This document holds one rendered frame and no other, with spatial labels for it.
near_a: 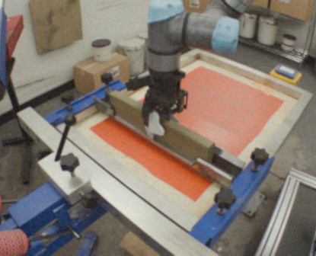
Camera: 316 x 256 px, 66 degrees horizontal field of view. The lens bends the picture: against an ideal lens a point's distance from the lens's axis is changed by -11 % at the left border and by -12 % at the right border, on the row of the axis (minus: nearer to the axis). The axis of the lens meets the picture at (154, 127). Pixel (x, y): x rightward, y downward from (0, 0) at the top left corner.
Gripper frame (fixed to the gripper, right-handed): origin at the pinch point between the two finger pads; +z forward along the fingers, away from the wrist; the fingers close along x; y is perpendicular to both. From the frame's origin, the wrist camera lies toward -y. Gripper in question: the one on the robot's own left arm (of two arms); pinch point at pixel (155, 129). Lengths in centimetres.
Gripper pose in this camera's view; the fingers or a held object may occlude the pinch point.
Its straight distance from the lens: 75.5
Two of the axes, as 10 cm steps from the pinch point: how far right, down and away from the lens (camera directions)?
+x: 6.8, -4.6, 5.8
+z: -0.1, 7.8, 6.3
